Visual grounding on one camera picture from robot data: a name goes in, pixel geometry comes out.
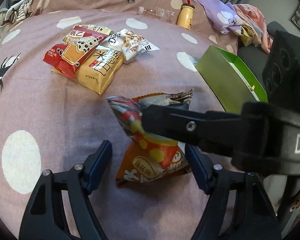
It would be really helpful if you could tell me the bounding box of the white popcorn snack bag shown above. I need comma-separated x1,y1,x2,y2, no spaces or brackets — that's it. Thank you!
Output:
101,29,160,64

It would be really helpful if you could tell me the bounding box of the pink patterned cloth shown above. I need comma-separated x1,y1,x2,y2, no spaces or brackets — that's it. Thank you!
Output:
234,4,273,54

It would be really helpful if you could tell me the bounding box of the orange rice cracker pack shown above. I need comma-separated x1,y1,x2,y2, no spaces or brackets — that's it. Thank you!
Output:
52,47,123,95

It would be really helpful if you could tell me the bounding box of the polka dot bed cover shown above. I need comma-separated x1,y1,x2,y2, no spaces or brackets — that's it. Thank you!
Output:
0,10,237,239

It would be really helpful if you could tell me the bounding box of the grey sofa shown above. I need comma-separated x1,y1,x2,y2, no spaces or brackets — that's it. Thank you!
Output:
237,21,283,88

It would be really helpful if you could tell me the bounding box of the striped white cloth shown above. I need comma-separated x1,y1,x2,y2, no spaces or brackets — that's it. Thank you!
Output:
0,0,32,38

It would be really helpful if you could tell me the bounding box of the yellow drink bottle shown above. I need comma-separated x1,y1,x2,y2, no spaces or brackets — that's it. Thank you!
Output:
177,0,195,30

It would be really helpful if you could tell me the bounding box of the green cardboard box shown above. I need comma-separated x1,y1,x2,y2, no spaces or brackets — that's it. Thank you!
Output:
195,45,268,114

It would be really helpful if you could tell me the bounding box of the red milk tea packet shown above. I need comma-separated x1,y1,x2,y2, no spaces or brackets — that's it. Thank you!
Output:
43,33,107,79

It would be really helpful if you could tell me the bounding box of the clear plastic water bottle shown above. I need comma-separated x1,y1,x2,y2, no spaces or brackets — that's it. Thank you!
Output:
137,7,176,24

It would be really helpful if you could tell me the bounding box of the small pale green snack packet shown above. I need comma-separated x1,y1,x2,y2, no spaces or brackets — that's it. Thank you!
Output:
63,24,114,43

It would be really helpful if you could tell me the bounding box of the orange cartoon snack bag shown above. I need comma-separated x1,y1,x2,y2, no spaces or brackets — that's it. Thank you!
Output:
107,90,193,189

